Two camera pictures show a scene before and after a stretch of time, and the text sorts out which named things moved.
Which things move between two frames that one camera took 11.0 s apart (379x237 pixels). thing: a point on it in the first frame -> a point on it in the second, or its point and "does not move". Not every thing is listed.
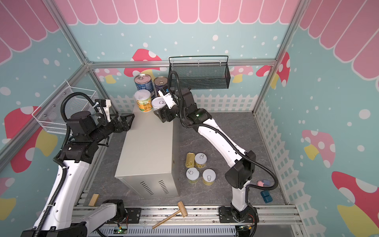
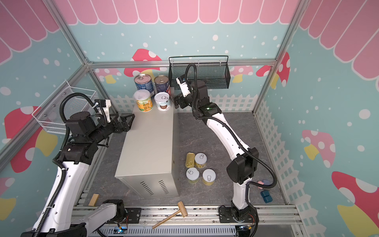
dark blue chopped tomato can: [160, 81] does not move
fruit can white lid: [200, 159] does not move
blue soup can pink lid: [143, 81] does not move
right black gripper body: [165, 115] -> [180, 100]
